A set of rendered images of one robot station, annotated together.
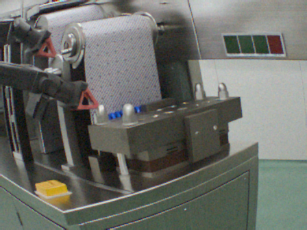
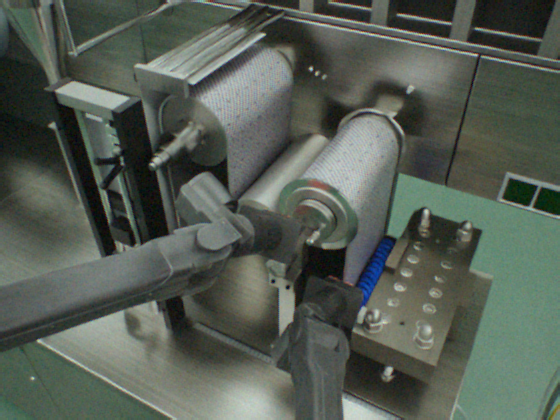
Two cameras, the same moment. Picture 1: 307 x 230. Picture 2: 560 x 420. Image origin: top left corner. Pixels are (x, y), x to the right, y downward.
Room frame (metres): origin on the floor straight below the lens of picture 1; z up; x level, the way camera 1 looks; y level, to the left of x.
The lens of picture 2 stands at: (0.75, 0.50, 1.81)
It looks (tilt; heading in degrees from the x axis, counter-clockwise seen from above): 41 degrees down; 337
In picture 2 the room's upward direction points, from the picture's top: straight up
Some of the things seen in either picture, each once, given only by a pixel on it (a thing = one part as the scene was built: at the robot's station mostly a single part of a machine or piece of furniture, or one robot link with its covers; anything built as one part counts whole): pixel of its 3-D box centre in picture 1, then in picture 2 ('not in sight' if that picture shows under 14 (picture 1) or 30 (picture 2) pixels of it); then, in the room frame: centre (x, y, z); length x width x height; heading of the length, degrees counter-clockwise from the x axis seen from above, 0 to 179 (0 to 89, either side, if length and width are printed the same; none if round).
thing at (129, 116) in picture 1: (129, 113); (425, 334); (1.14, 0.05, 1.05); 0.04 x 0.04 x 0.04
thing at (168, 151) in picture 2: not in sight; (162, 158); (1.46, 0.42, 1.33); 0.06 x 0.03 x 0.03; 129
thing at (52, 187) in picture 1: (51, 188); not in sight; (1.04, 0.28, 0.91); 0.07 x 0.07 x 0.02; 39
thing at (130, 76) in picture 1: (123, 83); (366, 243); (1.34, 0.07, 1.11); 0.23 x 0.01 x 0.18; 129
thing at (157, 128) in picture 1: (172, 121); (421, 284); (1.28, -0.04, 1.00); 0.40 x 0.16 x 0.06; 129
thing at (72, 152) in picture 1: (62, 116); (287, 297); (1.32, 0.25, 1.05); 0.06 x 0.05 x 0.31; 129
